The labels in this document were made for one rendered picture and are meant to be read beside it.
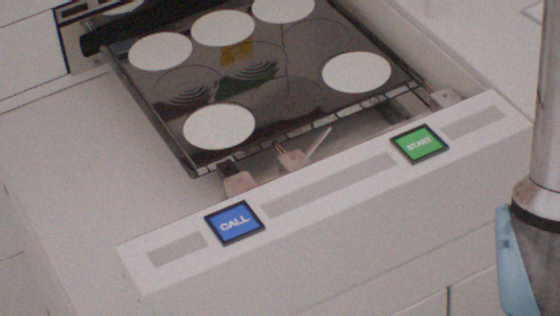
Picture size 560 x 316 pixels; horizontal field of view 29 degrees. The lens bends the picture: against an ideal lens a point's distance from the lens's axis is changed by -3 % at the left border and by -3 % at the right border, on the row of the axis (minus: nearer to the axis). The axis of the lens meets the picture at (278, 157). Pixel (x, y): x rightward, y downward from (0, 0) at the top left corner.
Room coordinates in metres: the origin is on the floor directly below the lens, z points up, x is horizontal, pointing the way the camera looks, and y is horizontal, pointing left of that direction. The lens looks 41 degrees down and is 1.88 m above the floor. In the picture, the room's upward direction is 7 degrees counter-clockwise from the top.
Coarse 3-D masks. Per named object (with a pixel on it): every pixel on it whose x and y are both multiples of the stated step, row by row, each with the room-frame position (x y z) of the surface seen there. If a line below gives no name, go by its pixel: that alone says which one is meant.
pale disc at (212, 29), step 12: (216, 12) 1.53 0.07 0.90; (228, 12) 1.52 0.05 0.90; (240, 12) 1.52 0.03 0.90; (204, 24) 1.50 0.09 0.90; (216, 24) 1.49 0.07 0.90; (228, 24) 1.49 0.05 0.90; (240, 24) 1.48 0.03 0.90; (252, 24) 1.48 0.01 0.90; (192, 36) 1.47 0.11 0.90; (204, 36) 1.46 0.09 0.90; (216, 36) 1.46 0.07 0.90; (228, 36) 1.45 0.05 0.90; (240, 36) 1.45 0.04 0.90
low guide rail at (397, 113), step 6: (384, 102) 1.31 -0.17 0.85; (390, 102) 1.30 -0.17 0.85; (396, 102) 1.30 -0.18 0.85; (378, 108) 1.32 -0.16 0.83; (384, 108) 1.30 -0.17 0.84; (390, 108) 1.29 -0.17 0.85; (396, 108) 1.29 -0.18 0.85; (402, 108) 1.29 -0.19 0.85; (384, 114) 1.30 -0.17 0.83; (390, 114) 1.29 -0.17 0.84; (396, 114) 1.27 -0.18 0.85; (402, 114) 1.27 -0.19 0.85; (408, 114) 1.27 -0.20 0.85; (390, 120) 1.29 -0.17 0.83; (396, 120) 1.27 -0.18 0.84; (402, 120) 1.26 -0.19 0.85
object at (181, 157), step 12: (108, 60) 1.43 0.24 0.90; (120, 72) 1.39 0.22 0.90; (132, 84) 1.36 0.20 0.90; (132, 96) 1.33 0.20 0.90; (144, 108) 1.29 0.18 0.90; (156, 120) 1.26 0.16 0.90; (168, 132) 1.23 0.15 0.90; (168, 144) 1.21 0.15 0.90; (180, 156) 1.18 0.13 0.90; (192, 168) 1.15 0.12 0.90
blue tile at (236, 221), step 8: (240, 208) 0.99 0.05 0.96; (216, 216) 0.98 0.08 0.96; (224, 216) 0.98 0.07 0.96; (232, 216) 0.98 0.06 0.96; (240, 216) 0.98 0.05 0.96; (248, 216) 0.98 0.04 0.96; (216, 224) 0.97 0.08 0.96; (224, 224) 0.97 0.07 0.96; (232, 224) 0.97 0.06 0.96; (240, 224) 0.96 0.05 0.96; (248, 224) 0.96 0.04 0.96; (256, 224) 0.96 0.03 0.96; (224, 232) 0.95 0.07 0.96; (232, 232) 0.95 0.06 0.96; (240, 232) 0.95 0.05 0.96; (224, 240) 0.94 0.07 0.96
